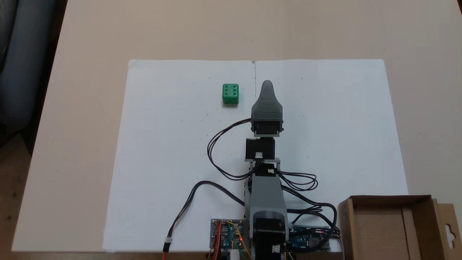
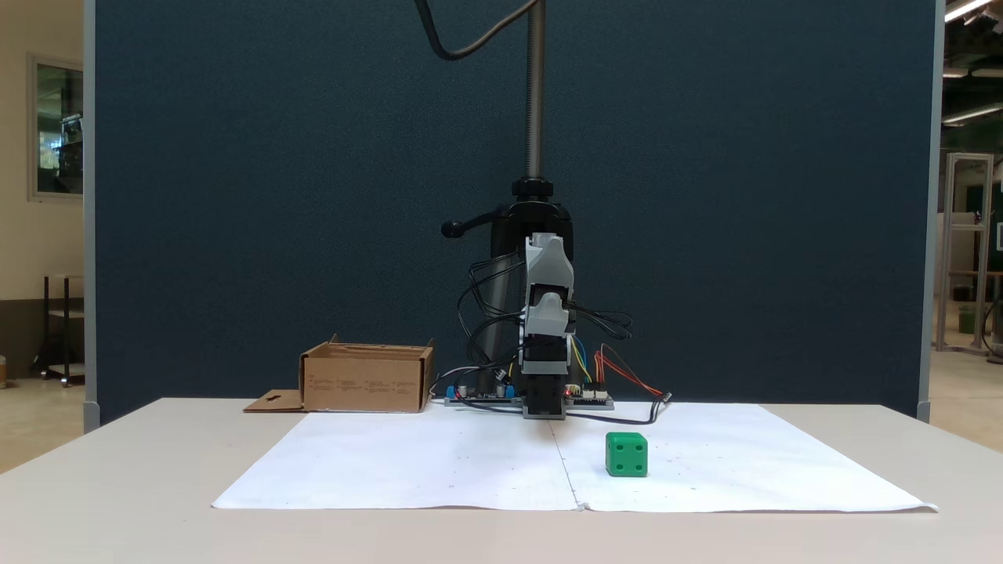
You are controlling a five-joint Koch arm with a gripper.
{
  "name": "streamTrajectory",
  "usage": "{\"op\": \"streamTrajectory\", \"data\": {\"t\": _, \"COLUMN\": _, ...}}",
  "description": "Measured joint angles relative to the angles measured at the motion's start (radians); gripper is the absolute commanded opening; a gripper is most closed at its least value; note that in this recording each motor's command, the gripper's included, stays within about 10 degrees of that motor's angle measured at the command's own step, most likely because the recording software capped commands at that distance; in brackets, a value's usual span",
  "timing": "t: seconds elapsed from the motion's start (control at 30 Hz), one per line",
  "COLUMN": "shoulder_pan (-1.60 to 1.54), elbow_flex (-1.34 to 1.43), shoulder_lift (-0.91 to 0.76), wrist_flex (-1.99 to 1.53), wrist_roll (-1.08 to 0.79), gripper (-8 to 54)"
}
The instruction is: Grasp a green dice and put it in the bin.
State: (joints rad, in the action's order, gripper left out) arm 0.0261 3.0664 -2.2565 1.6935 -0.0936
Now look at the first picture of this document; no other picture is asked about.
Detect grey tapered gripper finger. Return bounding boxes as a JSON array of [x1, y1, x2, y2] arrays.
[[257, 80, 278, 104]]

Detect green dice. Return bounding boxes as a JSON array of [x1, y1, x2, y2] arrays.
[[222, 83, 239, 105]]

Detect white paper sheet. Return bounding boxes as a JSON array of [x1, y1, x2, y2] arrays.
[[253, 59, 409, 252], [102, 60, 257, 253]]

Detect blue circuit board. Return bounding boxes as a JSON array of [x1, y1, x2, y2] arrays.
[[289, 226, 331, 252]]

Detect brown cardboard box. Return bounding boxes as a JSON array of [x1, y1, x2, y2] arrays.
[[338, 195, 462, 260]]

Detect dark grey chair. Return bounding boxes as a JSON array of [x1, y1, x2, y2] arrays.
[[0, 0, 67, 145]]

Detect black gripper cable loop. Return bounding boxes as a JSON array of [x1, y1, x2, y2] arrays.
[[207, 118, 262, 181]]

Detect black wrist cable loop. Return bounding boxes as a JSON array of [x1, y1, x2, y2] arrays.
[[277, 170, 319, 192]]

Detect yellow wire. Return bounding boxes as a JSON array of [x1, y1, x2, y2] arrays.
[[226, 220, 252, 260]]

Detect black elbow cable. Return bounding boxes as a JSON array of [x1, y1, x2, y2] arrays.
[[282, 186, 342, 241]]

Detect grey circuit board with wires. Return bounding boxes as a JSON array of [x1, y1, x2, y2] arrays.
[[210, 218, 247, 250]]

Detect red wire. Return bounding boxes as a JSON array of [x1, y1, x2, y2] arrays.
[[212, 222, 222, 260]]

